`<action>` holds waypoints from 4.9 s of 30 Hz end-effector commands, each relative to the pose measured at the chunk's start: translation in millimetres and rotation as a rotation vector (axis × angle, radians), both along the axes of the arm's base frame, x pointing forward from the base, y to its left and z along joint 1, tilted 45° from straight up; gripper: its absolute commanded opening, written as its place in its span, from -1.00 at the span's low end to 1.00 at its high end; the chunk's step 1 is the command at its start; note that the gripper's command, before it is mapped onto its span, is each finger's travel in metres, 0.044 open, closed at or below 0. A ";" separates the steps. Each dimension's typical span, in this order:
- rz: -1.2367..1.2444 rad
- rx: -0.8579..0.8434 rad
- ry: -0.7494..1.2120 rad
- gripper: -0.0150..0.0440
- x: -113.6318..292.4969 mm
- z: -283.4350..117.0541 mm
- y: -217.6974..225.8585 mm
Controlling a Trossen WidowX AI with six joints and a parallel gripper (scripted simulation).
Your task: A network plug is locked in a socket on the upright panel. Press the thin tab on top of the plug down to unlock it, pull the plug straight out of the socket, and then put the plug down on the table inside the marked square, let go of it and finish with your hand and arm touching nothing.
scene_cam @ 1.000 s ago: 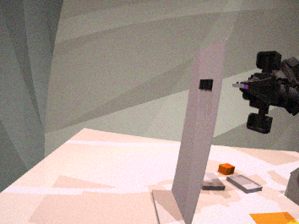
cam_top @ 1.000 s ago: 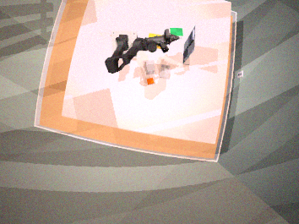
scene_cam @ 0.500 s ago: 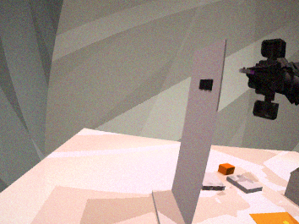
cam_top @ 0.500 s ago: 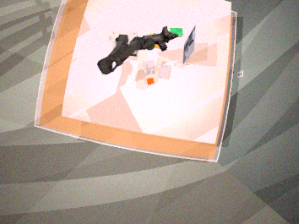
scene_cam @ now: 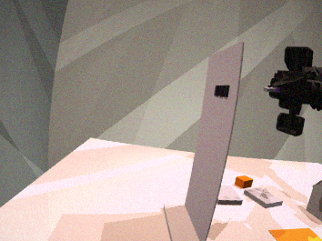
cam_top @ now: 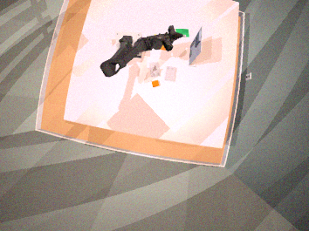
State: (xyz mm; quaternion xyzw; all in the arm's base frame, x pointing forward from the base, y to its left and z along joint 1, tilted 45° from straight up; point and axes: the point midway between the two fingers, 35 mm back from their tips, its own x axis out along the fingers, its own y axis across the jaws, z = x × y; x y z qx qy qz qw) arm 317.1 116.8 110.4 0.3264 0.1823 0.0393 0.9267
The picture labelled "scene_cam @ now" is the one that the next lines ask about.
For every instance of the grey panel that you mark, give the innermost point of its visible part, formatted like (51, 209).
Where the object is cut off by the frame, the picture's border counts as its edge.
(192, 221)

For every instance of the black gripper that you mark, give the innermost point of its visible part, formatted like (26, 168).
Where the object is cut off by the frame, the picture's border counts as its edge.
(299, 90)

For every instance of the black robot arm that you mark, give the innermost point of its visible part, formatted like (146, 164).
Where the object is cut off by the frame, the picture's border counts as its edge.
(313, 73)

